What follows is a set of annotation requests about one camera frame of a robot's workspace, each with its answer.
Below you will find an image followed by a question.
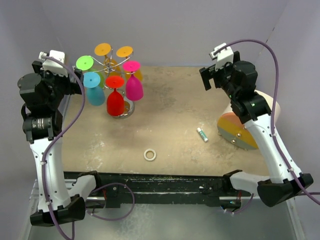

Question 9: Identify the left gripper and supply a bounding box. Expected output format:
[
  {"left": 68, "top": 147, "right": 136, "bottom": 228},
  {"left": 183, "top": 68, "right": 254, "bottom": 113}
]
[{"left": 31, "top": 61, "right": 83, "bottom": 109}]

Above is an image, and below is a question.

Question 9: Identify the green plastic wine glass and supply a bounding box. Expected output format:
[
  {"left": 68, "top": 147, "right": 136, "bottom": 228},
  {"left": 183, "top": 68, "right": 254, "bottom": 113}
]
[{"left": 75, "top": 55, "right": 105, "bottom": 89}]

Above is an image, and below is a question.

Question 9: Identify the blue plastic wine glass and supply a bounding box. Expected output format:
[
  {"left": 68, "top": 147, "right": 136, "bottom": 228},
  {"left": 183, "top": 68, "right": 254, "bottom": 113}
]
[{"left": 83, "top": 72, "right": 105, "bottom": 106}]

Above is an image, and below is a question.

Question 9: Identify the orange wine glass front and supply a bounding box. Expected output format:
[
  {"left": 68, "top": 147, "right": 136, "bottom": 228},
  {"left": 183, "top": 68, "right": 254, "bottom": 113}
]
[{"left": 94, "top": 42, "right": 121, "bottom": 77}]

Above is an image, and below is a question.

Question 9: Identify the orange wine glass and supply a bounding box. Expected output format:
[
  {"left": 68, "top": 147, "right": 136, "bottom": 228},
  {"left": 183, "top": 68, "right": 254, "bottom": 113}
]
[
  {"left": 116, "top": 46, "right": 143, "bottom": 81},
  {"left": 94, "top": 42, "right": 121, "bottom": 77}
]

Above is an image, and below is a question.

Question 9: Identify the red plastic wine glass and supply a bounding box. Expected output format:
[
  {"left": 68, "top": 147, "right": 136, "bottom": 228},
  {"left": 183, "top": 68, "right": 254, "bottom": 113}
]
[{"left": 105, "top": 75, "right": 125, "bottom": 117}]

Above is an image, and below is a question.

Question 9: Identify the pink plastic wine glass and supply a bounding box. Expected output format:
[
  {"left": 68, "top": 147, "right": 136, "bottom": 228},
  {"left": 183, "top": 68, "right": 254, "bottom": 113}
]
[{"left": 123, "top": 60, "right": 144, "bottom": 101}]

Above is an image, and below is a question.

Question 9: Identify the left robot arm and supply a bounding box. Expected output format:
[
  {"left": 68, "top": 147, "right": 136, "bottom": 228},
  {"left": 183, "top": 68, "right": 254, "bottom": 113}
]
[{"left": 17, "top": 59, "right": 103, "bottom": 227}]

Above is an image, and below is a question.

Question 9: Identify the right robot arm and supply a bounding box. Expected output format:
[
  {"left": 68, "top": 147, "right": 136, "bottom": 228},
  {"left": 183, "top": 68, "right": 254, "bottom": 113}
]
[{"left": 199, "top": 48, "right": 314, "bottom": 207}]

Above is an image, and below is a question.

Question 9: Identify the white green lip balm tube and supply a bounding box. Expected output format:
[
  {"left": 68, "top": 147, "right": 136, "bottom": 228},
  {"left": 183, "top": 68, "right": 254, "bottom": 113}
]
[{"left": 196, "top": 127, "right": 209, "bottom": 143}]

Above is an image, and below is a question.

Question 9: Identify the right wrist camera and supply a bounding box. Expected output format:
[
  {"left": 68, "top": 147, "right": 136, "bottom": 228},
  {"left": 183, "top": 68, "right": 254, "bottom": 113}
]
[{"left": 209, "top": 42, "right": 234, "bottom": 71}]

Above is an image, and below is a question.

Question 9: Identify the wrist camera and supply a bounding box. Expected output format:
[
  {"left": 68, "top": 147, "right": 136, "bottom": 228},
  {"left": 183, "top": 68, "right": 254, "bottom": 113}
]
[
  {"left": 209, "top": 42, "right": 234, "bottom": 71},
  {"left": 38, "top": 49, "right": 68, "bottom": 77}
]

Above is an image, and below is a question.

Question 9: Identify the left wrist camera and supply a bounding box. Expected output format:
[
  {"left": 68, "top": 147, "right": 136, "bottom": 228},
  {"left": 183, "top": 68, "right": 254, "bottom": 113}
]
[{"left": 38, "top": 49, "right": 68, "bottom": 77}]

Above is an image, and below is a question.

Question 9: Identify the chrome wire wine glass rack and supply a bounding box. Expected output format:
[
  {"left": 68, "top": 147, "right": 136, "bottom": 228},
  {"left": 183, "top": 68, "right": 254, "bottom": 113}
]
[{"left": 94, "top": 48, "right": 135, "bottom": 119}]

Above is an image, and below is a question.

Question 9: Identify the white tape ring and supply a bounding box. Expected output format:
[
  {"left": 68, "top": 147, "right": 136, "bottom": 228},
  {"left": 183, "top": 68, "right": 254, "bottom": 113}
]
[{"left": 143, "top": 148, "right": 157, "bottom": 161}]

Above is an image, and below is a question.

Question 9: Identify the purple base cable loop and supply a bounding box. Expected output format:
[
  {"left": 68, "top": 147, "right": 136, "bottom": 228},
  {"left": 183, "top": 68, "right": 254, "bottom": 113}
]
[{"left": 83, "top": 182, "right": 136, "bottom": 222}]

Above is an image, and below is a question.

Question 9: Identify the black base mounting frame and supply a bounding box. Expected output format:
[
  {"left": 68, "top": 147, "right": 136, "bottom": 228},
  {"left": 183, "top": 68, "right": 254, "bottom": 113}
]
[{"left": 87, "top": 173, "right": 250, "bottom": 209}]

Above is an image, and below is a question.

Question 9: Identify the aluminium rail frame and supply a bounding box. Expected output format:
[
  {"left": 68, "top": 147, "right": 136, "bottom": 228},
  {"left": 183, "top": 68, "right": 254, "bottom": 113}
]
[{"left": 24, "top": 66, "right": 306, "bottom": 240}]

